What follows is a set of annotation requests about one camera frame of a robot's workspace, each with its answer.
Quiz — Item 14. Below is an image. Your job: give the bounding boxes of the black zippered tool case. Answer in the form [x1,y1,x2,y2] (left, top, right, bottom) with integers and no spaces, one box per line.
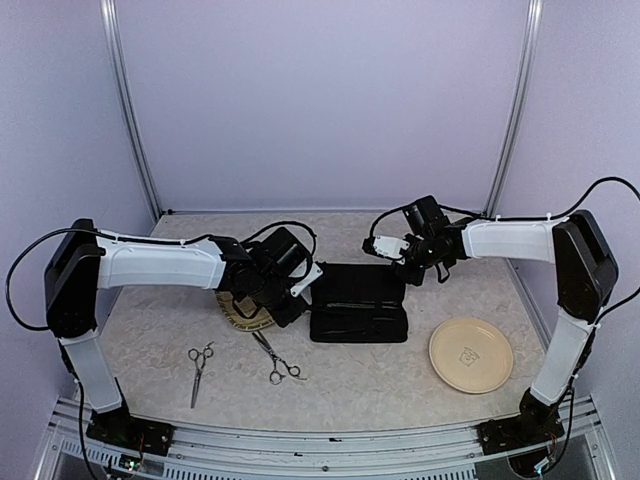
[310,262,408,344]

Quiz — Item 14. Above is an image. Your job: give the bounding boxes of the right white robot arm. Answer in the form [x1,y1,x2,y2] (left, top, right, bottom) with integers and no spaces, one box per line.
[391,196,619,406]

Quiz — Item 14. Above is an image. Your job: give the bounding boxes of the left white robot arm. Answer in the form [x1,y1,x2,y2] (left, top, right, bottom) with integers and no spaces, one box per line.
[44,219,322,445]

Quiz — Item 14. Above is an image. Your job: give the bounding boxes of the woven bamboo tray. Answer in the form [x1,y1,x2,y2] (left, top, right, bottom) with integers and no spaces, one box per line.
[214,291,275,332]

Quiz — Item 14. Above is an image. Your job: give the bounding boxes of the silver scissors left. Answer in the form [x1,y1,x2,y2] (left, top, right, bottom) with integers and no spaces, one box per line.
[188,341,214,409]

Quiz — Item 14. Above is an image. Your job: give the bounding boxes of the silver thinning scissors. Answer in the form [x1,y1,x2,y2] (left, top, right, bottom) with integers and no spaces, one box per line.
[251,331,306,385]

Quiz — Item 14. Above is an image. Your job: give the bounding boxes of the beige round plate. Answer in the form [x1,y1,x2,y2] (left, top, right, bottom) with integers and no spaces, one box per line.
[429,317,514,395]

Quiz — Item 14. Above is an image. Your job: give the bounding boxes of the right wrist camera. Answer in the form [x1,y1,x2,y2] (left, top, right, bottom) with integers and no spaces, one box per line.
[362,235,410,264]

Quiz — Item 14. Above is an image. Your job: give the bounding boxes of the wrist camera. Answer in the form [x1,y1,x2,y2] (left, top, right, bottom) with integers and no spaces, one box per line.
[289,263,323,297]
[362,235,410,264]

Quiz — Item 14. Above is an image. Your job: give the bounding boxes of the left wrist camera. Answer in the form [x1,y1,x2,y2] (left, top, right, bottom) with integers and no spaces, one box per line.
[289,263,323,297]

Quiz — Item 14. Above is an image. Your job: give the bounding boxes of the right aluminium frame post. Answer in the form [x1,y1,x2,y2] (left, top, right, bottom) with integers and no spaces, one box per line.
[484,0,544,216]

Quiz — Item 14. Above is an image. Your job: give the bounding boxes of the aluminium frame post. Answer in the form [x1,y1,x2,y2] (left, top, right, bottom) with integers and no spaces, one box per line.
[100,0,163,221]
[484,0,544,216]

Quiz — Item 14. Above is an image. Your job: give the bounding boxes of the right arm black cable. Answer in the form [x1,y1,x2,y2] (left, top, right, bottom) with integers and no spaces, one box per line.
[444,175,640,321]

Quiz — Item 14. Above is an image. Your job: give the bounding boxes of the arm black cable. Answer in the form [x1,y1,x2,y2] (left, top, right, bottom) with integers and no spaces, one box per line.
[3,228,116,332]
[444,175,640,321]

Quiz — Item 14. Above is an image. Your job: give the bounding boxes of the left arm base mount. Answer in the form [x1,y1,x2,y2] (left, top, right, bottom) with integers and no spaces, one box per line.
[86,409,174,456]

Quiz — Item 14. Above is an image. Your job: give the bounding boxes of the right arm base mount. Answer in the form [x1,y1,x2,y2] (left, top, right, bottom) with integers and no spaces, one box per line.
[475,385,574,455]

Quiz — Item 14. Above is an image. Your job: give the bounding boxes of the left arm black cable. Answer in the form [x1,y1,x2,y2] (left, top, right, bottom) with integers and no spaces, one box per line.
[3,228,116,332]

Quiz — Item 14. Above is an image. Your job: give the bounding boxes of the front aluminium rail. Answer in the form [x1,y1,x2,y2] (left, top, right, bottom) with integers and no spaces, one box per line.
[34,394,616,480]

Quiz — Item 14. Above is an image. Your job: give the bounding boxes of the left aluminium frame post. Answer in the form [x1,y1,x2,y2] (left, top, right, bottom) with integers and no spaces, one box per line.
[100,0,163,221]

